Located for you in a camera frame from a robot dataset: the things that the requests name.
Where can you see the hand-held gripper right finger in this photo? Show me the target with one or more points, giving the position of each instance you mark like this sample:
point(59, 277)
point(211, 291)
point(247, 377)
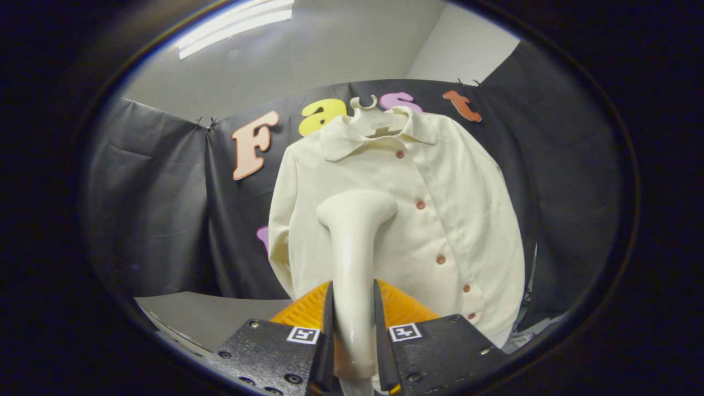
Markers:
point(380, 352)

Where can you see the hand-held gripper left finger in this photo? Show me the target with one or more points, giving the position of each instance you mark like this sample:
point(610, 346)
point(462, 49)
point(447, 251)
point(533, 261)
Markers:
point(329, 352)

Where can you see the white garment steamer head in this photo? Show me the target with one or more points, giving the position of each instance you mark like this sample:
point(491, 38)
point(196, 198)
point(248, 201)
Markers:
point(352, 264)

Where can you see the cream button shirt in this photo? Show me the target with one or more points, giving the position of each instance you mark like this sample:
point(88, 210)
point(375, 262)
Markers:
point(451, 220)

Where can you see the white clothes hanger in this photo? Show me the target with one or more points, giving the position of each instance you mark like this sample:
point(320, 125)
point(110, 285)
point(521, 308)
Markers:
point(364, 104)

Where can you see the white cabinet with grey top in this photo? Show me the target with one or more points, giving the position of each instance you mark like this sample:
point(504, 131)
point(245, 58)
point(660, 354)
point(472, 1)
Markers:
point(220, 319)

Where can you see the black backdrop cloth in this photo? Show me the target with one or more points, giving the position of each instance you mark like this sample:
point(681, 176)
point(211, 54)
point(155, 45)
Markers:
point(154, 209)

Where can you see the ceiling light panel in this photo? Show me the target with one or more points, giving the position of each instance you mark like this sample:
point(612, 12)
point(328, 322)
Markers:
point(236, 27)

